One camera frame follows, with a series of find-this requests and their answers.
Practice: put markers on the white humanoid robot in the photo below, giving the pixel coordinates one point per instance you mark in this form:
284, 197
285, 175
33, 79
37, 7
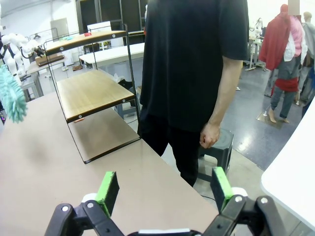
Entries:
14, 46

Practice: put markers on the orange paper scrap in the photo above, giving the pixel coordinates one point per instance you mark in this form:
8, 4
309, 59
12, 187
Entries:
78, 120

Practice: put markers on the red paper scrap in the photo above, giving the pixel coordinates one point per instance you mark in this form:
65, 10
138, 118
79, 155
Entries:
87, 34

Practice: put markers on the two-tier wooden shelf black frame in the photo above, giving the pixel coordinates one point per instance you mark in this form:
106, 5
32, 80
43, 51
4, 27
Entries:
91, 93

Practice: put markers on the large white side table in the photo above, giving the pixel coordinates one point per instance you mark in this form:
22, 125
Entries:
295, 177

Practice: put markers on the person in black clothes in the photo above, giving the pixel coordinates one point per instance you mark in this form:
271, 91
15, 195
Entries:
182, 61

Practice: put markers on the person's left hand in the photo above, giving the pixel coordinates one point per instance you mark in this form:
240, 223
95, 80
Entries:
209, 135

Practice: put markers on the brown wooden crate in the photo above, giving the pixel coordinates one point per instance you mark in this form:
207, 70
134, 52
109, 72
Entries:
50, 60

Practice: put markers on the teal microfiber duster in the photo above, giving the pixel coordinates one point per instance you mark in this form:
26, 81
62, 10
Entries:
12, 96

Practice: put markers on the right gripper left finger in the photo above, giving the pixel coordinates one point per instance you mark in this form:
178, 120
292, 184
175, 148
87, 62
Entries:
105, 196

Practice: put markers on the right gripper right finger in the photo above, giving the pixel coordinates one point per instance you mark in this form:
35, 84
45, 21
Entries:
222, 194

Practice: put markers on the blue paper scrap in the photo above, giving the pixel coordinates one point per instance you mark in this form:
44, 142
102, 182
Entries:
70, 38

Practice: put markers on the clothes rack with garments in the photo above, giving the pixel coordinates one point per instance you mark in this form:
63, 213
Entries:
280, 49

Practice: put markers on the green paper scrap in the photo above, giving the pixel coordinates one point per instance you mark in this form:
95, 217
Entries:
63, 38

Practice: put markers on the grey plastic stool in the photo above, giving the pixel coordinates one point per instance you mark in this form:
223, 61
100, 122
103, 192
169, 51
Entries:
221, 150

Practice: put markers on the white background desk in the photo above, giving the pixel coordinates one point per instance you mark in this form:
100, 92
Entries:
110, 54

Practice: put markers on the black metal cabinet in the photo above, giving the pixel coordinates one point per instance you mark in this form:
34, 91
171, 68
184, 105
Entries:
98, 12

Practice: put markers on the person's left forearm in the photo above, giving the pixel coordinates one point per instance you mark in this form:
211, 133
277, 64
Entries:
225, 93

